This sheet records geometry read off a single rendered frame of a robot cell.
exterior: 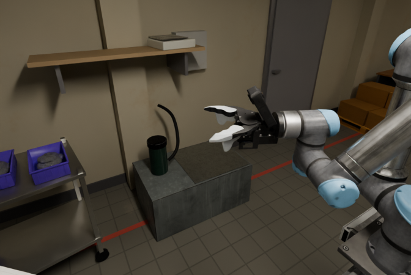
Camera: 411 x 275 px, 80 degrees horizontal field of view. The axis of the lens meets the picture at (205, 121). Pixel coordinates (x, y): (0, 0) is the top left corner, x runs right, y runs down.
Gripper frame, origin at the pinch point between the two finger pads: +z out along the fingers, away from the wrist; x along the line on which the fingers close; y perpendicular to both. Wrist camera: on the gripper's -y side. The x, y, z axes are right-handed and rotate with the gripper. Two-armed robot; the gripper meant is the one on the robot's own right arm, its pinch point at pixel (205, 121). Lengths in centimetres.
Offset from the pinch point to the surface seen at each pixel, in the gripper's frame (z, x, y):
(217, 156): -24, 133, 131
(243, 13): -64, 246, 15
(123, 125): 67, 150, 101
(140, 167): 50, 121, 130
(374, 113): -274, 239, 154
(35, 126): 139, 137, 89
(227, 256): -24, 52, 167
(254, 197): -63, 117, 176
